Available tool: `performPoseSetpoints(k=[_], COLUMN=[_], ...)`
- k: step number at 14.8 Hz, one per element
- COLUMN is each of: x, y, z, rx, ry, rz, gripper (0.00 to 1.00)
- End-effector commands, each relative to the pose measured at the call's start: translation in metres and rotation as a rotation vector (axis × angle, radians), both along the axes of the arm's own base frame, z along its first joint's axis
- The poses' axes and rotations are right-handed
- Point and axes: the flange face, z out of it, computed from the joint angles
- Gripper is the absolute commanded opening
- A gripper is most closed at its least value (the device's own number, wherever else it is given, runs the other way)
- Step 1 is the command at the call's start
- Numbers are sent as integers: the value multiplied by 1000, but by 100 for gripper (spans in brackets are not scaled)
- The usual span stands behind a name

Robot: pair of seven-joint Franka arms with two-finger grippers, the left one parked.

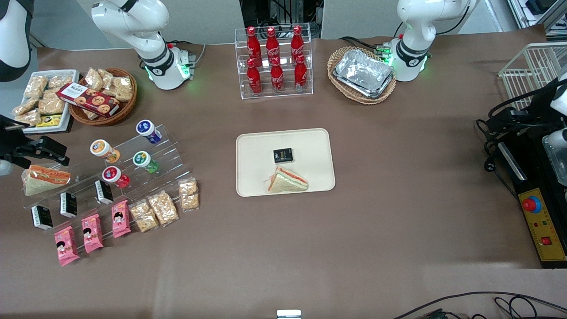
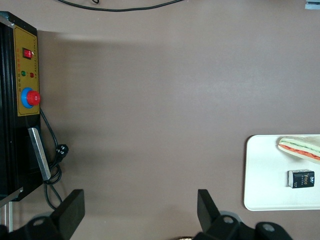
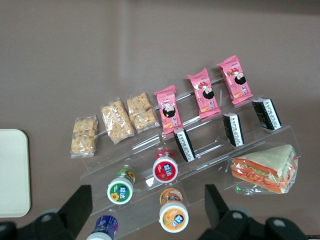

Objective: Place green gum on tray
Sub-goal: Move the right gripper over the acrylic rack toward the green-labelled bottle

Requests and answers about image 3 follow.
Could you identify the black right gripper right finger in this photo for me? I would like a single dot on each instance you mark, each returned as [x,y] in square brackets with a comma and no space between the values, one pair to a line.
[215,207]

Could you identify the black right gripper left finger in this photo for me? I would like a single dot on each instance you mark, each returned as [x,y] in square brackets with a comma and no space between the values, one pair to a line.
[75,207]

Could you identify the purple gum bottle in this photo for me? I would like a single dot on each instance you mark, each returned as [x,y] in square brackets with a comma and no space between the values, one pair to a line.
[105,226]

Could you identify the orange gum bottle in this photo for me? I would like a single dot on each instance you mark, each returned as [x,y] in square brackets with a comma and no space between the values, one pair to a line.
[173,217]

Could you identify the green gum bottle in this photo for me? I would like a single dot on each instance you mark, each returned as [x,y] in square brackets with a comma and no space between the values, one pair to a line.
[120,191]

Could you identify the red gum bottle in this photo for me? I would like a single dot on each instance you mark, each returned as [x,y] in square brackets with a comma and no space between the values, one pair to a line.
[165,170]

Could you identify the white plastic tray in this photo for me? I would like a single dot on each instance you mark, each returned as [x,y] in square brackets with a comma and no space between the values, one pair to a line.
[13,172]

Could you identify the wrapped triangle sandwich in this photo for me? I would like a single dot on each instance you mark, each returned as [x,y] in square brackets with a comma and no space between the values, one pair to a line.
[265,165]

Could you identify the black tissue pack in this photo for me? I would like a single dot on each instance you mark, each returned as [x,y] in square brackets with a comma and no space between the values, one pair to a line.
[184,144]
[266,113]
[233,129]

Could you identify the puffed rice snack pack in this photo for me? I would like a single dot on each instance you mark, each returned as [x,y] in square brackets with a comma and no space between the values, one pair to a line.
[117,121]
[83,136]
[142,112]

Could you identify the clear acrylic tiered display stand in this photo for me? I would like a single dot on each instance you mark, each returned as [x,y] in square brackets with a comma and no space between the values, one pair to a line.
[150,150]

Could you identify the pink cartoon snack packet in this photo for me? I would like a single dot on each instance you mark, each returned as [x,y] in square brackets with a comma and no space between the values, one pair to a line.
[235,79]
[169,110]
[204,92]

